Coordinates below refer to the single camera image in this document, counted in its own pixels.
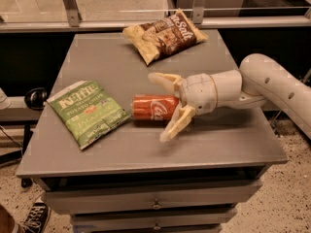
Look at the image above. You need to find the metal drawer knob upper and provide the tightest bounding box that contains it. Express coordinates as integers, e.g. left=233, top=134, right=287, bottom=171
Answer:
left=152, top=201, right=162, bottom=210

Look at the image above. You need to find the green jalapeno chip bag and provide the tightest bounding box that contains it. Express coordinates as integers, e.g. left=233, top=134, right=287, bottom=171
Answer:
left=47, top=81, right=129, bottom=150

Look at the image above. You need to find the metal railing post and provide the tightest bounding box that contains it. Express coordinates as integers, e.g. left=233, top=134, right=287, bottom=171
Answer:
left=62, top=0, right=82, bottom=27
left=191, top=0, right=205, bottom=24

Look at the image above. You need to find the black round stool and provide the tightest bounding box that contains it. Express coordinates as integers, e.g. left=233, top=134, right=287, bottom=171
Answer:
left=24, top=87, right=48, bottom=111

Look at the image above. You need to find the metal drawer knob lower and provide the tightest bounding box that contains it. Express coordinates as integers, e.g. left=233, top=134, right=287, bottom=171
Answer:
left=153, top=223, right=161, bottom=231

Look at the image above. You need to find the metal railing post left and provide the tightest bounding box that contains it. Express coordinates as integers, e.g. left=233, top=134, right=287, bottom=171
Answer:
left=62, top=0, right=82, bottom=27

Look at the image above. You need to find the metal railing post right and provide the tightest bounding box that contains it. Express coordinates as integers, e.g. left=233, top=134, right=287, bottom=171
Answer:
left=191, top=0, right=205, bottom=24

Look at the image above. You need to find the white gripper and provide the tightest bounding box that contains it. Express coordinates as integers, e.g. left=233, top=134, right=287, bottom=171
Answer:
left=148, top=72, right=217, bottom=143

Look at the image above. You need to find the brown sea salt chip bag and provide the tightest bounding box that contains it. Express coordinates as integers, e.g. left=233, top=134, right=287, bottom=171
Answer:
left=122, top=9, right=208, bottom=65

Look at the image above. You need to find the black sneaker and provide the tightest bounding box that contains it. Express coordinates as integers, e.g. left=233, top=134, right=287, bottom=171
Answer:
left=20, top=198, right=51, bottom=233

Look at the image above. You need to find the red coke can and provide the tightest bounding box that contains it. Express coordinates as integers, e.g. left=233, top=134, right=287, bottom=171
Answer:
left=131, top=94, right=179, bottom=120

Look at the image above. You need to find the grey drawer cabinet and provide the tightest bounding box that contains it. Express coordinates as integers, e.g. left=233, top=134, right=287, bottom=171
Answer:
left=17, top=31, right=287, bottom=233

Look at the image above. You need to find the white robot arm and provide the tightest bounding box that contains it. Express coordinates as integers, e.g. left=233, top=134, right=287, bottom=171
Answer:
left=148, top=53, right=311, bottom=142

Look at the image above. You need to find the metal drawer knob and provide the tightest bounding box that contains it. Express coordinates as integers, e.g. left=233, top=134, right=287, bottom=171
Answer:
left=152, top=201, right=162, bottom=210
left=153, top=223, right=161, bottom=231

